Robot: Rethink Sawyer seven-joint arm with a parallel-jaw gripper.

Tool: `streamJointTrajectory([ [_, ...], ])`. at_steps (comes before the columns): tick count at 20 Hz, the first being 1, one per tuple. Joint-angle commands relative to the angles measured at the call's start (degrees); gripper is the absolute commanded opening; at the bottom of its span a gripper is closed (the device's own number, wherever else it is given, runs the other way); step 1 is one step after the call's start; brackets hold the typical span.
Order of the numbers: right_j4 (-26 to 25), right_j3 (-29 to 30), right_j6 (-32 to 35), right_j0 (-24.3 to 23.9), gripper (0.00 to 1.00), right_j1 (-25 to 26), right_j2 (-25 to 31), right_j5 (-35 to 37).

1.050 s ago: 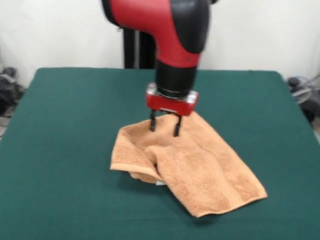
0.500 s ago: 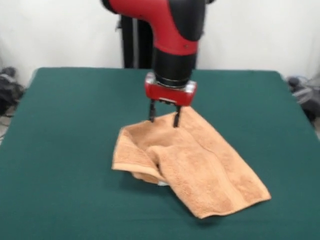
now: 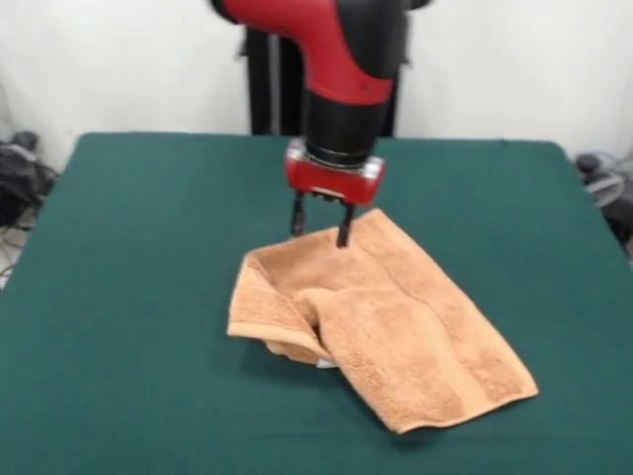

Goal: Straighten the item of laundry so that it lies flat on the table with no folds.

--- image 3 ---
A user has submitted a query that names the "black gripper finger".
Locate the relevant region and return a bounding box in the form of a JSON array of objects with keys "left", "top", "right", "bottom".
[
  {"left": 289, "top": 190, "right": 307, "bottom": 239},
  {"left": 335, "top": 202, "right": 356, "bottom": 248}
]

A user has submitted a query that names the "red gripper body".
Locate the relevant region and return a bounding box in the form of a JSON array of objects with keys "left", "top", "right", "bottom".
[{"left": 283, "top": 156, "right": 388, "bottom": 208}]

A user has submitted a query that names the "orange terry towel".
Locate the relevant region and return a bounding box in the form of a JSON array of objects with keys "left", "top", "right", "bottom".
[{"left": 226, "top": 207, "right": 540, "bottom": 435}]

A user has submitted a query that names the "dark green table cloth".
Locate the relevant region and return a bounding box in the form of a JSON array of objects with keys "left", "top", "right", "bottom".
[{"left": 0, "top": 131, "right": 633, "bottom": 475}]

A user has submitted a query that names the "black stand base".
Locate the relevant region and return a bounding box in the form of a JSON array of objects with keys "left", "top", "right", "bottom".
[
  {"left": 0, "top": 131, "right": 58, "bottom": 234},
  {"left": 573, "top": 150, "right": 633, "bottom": 248}
]

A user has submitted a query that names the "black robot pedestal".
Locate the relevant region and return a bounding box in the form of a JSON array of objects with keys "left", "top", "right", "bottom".
[{"left": 234, "top": 24, "right": 411, "bottom": 138}]

